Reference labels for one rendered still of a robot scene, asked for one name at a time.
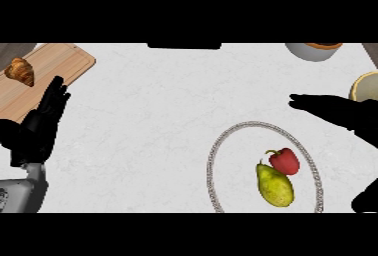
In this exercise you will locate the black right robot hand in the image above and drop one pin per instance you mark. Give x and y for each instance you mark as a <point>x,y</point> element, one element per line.
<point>345,111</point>

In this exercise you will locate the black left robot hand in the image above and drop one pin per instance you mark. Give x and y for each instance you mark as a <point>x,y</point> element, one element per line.
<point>38,130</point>

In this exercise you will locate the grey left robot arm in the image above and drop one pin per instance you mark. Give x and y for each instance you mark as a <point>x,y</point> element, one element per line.
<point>20,193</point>

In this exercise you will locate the cream bowl with yellow rim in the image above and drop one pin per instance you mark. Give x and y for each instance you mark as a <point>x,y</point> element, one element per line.
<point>367,88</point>

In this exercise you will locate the white oval beaded placemat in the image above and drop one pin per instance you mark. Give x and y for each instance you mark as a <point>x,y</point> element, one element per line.
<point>242,156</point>

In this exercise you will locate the yellow-green pear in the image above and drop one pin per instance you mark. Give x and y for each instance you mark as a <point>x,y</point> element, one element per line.
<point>276,188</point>

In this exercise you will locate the brown croissant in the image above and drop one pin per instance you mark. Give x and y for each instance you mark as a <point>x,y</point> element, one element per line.
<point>22,71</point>

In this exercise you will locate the grey-brown flat object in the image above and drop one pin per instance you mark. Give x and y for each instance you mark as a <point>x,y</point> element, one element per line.
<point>373,53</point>

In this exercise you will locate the grey pot with orange rim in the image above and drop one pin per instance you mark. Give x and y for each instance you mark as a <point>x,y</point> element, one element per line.
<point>311,53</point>

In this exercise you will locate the red bell pepper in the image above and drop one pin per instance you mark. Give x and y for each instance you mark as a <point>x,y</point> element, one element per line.
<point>286,162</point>

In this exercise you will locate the wooden cutting board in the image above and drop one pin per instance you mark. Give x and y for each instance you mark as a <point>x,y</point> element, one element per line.
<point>60,63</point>

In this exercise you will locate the dark grey flat object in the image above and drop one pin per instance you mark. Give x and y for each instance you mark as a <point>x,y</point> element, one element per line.
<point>13,53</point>

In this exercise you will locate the black appliance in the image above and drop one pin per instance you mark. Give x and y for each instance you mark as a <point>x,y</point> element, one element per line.
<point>185,45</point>

